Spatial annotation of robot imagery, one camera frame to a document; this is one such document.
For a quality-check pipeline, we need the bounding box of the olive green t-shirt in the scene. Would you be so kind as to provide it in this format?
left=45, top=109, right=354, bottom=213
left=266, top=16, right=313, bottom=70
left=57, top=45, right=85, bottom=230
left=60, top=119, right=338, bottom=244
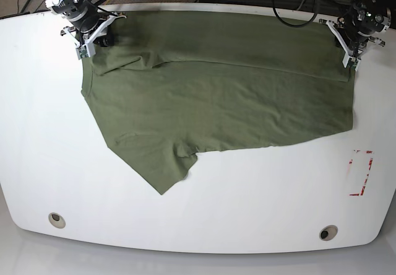
left=82, top=11, right=355, bottom=194

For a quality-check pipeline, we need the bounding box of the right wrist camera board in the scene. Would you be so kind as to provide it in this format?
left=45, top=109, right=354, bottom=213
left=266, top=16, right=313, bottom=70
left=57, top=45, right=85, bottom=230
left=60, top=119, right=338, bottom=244
left=76, top=45, right=95, bottom=59

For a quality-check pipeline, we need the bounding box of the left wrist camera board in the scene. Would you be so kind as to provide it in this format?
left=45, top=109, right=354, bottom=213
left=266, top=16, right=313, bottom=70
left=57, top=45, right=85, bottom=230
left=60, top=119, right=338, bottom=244
left=342, top=55, right=361, bottom=71

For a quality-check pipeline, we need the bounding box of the right table cable grommet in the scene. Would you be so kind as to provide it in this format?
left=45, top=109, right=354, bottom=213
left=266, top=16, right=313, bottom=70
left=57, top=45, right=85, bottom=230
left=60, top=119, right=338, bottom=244
left=319, top=225, right=338, bottom=242

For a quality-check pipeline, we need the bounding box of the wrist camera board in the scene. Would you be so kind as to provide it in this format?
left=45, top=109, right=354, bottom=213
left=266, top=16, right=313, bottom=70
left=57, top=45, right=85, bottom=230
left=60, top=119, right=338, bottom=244
left=76, top=45, right=95, bottom=59
left=342, top=55, right=361, bottom=71

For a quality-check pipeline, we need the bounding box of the red tape rectangle marking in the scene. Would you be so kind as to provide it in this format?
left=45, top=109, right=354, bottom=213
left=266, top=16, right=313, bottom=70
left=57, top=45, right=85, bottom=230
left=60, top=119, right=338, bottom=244
left=345, top=150, right=374, bottom=196

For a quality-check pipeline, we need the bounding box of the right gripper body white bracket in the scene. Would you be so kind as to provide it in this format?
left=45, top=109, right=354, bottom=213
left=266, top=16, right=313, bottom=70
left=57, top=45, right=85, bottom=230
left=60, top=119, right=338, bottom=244
left=60, top=12, right=127, bottom=51

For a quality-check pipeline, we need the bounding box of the table cable grommet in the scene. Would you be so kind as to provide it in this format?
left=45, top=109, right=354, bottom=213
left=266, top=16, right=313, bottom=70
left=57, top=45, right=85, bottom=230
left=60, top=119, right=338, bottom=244
left=319, top=225, right=338, bottom=242
left=48, top=212, right=66, bottom=229

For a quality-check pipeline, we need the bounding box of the left table cable grommet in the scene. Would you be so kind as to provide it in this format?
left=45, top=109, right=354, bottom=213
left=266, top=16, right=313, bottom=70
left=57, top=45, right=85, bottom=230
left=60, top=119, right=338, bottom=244
left=48, top=212, right=66, bottom=229

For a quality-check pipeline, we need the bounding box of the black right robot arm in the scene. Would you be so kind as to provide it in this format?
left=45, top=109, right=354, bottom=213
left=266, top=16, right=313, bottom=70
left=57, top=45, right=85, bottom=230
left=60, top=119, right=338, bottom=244
left=45, top=0, right=126, bottom=59

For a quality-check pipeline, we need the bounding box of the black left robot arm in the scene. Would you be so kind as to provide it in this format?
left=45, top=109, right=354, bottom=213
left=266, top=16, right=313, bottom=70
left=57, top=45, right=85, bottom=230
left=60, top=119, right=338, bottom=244
left=271, top=0, right=395, bottom=71

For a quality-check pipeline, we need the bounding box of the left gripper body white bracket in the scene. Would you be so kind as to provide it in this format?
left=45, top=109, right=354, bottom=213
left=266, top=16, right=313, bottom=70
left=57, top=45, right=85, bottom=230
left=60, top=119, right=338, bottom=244
left=320, top=11, right=392, bottom=60

